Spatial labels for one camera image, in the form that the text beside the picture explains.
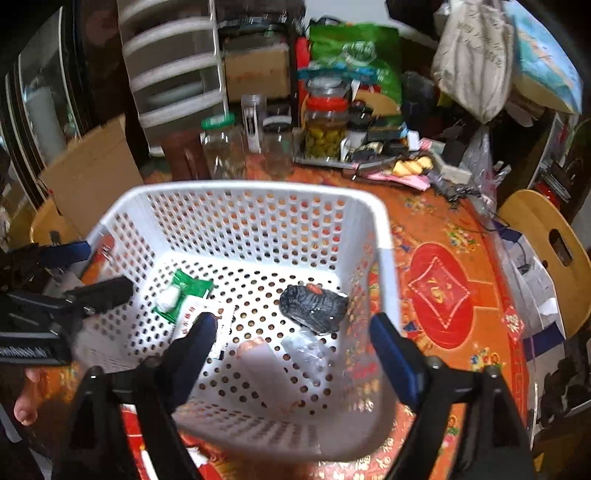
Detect yellow snack pieces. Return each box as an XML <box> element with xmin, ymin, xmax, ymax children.
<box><xmin>392</xmin><ymin>157</ymin><xmax>435</xmax><ymax>176</ymax></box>

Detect wooden chair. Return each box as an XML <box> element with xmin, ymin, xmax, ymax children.
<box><xmin>496</xmin><ymin>189</ymin><xmax>591</xmax><ymax>340</ymax></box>

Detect person's left hand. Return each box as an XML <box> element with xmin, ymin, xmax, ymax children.
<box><xmin>13</xmin><ymin>368</ymin><xmax>49</xmax><ymax>426</ymax></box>

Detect black-capped small bottle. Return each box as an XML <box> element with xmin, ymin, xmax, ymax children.
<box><xmin>346</xmin><ymin>106</ymin><xmax>374</xmax><ymax>148</ymax></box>

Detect tall clear container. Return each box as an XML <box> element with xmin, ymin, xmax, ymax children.
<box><xmin>241</xmin><ymin>93</ymin><xmax>267</xmax><ymax>153</ymax></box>

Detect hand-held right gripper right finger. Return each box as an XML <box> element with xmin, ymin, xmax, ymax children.
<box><xmin>369</xmin><ymin>313</ymin><xmax>539</xmax><ymax>480</ymax></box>

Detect large cardboard box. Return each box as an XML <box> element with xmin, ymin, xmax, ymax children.
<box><xmin>39</xmin><ymin>115</ymin><xmax>144</xmax><ymax>236</ymax></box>

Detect pink packet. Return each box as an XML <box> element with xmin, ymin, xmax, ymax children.
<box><xmin>365</xmin><ymin>168</ymin><xmax>430</xmax><ymax>191</ymax></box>

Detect green shopping bag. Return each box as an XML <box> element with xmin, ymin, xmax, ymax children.
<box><xmin>307</xmin><ymin>23</ymin><xmax>404</xmax><ymax>130</ymax></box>

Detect white perforated plastic basket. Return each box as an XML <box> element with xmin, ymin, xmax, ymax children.
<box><xmin>88</xmin><ymin>180</ymin><xmax>402</xmax><ymax>462</ymax></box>

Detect blue printed tote bag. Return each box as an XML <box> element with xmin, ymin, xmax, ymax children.
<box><xmin>505</xmin><ymin>0</ymin><xmax>585</xmax><ymax>114</ymax></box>

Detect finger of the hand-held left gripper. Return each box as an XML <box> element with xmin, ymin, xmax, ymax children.
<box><xmin>62</xmin><ymin>276</ymin><xmax>134</xmax><ymax>317</ymax></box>
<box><xmin>7</xmin><ymin>241</ymin><xmax>90</xmax><ymax>275</ymax></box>

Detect green-lidded clear jar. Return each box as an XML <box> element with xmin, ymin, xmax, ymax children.
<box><xmin>201</xmin><ymin>115</ymin><xmax>245</xmax><ymax>178</ymax></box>

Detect black plastic packet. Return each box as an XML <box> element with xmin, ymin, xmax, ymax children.
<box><xmin>279</xmin><ymin>282</ymin><xmax>349</xmax><ymax>335</ymax></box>

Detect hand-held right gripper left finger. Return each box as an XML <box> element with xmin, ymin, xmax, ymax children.
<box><xmin>55</xmin><ymin>313</ymin><xmax>219</xmax><ymax>480</ymax></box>

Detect small cardboard box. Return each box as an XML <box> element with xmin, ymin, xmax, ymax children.
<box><xmin>224</xmin><ymin>48</ymin><xmax>291</xmax><ymax>100</ymax></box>

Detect red-lidded pickle jar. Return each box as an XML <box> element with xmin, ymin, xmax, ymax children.
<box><xmin>302</xmin><ymin>80</ymin><xmax>349</xmax><ymax>160</ymax></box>

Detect white paper bag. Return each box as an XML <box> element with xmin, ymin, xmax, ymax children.
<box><xmin>501</xmin><ymin>231</ymin><xmax>566</xmax><ymax>342</ymax></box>

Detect empty glass jar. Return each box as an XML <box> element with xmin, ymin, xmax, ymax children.
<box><xmin>263</xmin><ymin>122</ymin><xmax>295</xmax><ymax>178</ymax></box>

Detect white square packet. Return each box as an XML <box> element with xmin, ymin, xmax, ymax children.
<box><xmin>173</xmin><ymin>302</ymin><xmax>236</xmax><ymax>356</ymax></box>

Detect clear plastic bag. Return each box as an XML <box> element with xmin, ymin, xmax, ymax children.
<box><xmin>459</xmin><ymin>127</ymin><xmax>497</xmax><ymax>204</ymax></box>
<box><xmin>281</xmin><ymin>335</ymin><xmax>345</xmax><ymax>384</ymax></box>

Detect green foil packet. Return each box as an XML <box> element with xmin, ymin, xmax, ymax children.
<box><xmin>159</xmin><ymin>270</ymin><xmax>214</xmax><ymax>324</ymax></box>

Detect hanging clear plastic bag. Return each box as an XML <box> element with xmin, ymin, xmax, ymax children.
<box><xmin>459</xmin><ymin>127</ymin><xmax>497</xmax><ymax>204</ymax></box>

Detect brown canister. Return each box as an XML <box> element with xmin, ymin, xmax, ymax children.
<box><xmin>164</xmin><ymin>131</ymin><xmax>206</xmax><ymax>181</ymax></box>

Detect white plastic drawer tower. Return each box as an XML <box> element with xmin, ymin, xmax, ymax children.
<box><xmin>117</xmin><ymin>0</ymin><xmax>232</xmax><ymax>153</ymax></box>

